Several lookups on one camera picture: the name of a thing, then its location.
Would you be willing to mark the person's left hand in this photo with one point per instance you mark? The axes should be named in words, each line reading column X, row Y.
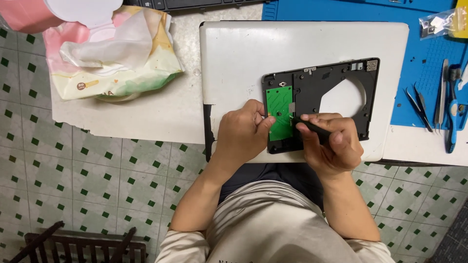
column 237, row 135

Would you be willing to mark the person's right hand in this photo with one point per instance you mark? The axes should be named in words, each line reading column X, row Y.
column 336, row 157

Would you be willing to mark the black screwdriver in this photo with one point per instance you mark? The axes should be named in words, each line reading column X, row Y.
column 317, row 130

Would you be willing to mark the black plastic drive frame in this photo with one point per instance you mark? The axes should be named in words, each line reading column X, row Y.
column 310, row 87

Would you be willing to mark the person's dark shorts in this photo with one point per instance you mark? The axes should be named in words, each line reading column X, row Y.
column 267, row 175

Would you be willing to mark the green circuit board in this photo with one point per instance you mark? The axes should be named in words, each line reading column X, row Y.
column 279, row 100

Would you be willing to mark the black pointed tweezers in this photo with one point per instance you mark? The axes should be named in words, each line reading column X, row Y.
column 416, row 106
column 421, row 99

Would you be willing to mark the person's beige shirt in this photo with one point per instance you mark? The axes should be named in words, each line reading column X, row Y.
column 270, row 226

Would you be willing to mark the pastel wet wipes pack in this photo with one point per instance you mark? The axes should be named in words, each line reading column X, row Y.
column 139, row 78

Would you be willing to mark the blue silicone work mat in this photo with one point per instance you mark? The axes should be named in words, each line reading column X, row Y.
column 420, row 69

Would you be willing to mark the silver metal tweezers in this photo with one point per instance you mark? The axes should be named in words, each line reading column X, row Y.
column 441, row 91

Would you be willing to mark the black keyboard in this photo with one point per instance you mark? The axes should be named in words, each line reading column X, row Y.
column 190, row 3

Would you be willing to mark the white plastic tool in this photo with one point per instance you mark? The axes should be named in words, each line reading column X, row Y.
column 463, row 78

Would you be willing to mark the white wet wipe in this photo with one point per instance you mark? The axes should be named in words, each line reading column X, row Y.
column 109, row 47

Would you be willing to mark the clear plastic parts bag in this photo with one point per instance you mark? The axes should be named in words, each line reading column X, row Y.
column 437, row 23

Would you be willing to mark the yellow packet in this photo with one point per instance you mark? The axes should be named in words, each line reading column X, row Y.
column 462, row 18

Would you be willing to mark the dark wooden chair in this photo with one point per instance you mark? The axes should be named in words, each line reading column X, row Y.
column 73, row 246

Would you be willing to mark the pink container with white lid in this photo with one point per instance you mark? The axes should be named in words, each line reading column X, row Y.
column 25, row 12

